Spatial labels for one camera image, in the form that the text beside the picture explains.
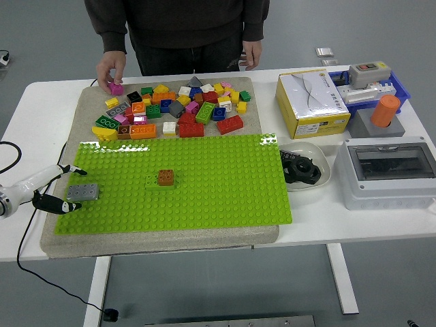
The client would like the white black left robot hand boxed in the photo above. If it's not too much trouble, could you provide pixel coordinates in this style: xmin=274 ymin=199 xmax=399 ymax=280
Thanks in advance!
xmin=6 ymin=163 xmax=88 ymax=215

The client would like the person's left hand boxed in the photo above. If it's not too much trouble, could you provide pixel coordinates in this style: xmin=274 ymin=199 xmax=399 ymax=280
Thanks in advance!
xmin=238 ymin=40 xmax=263 ymax=72

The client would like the person's right hand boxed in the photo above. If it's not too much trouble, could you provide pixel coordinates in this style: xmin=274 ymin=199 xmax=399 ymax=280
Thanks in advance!
xmin=95 ymin=50 xmax=127 ymax=95

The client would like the grey long toy brick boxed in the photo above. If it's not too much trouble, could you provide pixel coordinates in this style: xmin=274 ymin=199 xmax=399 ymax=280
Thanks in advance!
xmin=105 ymin=102 xmax=130 ymax=119
xmin=65 ymin=183 xmax=100 ymax=201

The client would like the dark green long toy brick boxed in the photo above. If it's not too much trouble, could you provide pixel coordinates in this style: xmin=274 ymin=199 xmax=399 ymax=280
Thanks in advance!
xmin=95 ymin=114 xmax=121 ymax=131

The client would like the orange long toy brick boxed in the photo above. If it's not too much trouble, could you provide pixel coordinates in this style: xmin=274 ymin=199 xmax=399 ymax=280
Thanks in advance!
xmin=151 ymin=91 xmax=176 ymax=105
xmin=129 ymin=123 xmax=158 ymax=140

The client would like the yellow curved toy brick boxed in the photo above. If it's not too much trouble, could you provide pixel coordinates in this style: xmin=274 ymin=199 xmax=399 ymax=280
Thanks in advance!
xmin=91 ymin=126 xmax=119 ymax=142

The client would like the red long toy brick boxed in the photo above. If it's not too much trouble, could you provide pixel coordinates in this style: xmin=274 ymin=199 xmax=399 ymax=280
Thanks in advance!
xmin=216 ymin=114 xmax=245 ymax=136
xmin=178 ymin=123 xmax=206 ymax=139

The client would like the dark grey toy brick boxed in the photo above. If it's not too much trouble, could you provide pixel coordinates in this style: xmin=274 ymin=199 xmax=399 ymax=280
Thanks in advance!
xmin=168 ymin=100 xmax=186 ymax=119

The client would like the lime long toy brick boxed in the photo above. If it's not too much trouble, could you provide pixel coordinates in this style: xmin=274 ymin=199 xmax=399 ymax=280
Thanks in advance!
xmin=195 ymin=102 xmax=216 ymax=126

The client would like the lime green toy brick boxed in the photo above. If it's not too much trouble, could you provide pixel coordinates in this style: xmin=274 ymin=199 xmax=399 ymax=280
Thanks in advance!
xmin=144 ymin=173 xmax=177 ymax=191

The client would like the brown square toy brick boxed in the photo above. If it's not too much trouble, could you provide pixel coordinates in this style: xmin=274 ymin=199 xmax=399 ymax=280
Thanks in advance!
xmin=157 ymin=169 xmax=175 ymax=187

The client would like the green studded baseplate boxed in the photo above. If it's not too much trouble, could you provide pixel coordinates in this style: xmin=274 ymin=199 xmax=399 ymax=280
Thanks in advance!
xmin=54 ymin=133 xmax=294 ymax=236

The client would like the yellow white carton box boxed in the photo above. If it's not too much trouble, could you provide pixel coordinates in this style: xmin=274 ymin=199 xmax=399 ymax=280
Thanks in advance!
xmin=275 ymin=69 xmax=352 ymax=140

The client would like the person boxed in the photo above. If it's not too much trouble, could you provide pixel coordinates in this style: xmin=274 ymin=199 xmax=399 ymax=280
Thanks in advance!
xmin=84 ymin=0 xmax=270 ymax=95

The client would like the white table leg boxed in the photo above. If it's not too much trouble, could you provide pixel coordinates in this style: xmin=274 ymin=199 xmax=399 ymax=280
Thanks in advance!
xmin=326 ymin=243 xmax=360 ymax=315
xmin=83 ymin=255 xmax=112 ymax=327

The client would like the white shallow dish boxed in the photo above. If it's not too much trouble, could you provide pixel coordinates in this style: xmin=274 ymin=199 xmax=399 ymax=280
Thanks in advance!
xmin=278 ymin=141 xmax=332 ymax=193

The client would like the white power strip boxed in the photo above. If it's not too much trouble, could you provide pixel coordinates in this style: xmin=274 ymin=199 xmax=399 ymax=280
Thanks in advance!
xmin=335 ymin=86 xmax=379 ymax=105

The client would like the grey square block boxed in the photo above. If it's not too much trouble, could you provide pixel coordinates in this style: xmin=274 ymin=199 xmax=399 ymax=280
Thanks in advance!
xmin=347 ymin=109 xmax=407 ymax=139

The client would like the white distribution box clear lid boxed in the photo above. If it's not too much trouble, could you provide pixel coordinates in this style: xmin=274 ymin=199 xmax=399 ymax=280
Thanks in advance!
xmin=334 ymin=136 xmax=436 ymax=211

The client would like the large black hex nut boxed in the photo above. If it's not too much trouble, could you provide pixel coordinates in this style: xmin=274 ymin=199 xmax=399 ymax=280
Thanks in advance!
xmin=291 ymin=157 xmax=322 ymax=185

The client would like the white circuit breaker row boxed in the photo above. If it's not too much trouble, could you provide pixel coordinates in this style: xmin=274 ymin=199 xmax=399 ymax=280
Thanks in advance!
xmin=373 ymin=80 xmax=398 ymax=97

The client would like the orange cylinder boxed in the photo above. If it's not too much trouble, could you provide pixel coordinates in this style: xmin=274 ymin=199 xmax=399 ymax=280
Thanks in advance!
xmin=370 ymin=94 xmax=401 ymax=129

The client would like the grey-brown table mat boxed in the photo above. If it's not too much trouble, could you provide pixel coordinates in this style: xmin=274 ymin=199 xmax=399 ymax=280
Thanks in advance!
xmin=40 ymin=76 xmax=281 ymax=260

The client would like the blue plastic bin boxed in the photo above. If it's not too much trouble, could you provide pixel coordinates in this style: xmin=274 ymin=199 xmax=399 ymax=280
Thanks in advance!
xmin=328 ymin=70 xmax=412 ymax=119

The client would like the grey metal panel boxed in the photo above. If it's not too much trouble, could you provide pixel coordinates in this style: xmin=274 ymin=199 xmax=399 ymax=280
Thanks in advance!
xmin=144 ymin=315 xmax=317 ymax=327

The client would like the grey switch box red button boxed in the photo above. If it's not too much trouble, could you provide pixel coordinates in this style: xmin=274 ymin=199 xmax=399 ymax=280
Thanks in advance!
xmin=347 ymin=61 xmax=392 ymax=90

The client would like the black power cord with plug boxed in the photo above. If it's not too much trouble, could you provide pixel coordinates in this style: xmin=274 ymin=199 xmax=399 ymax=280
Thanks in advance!
xmin=16 ymin=77 xmax=119 ymax=323

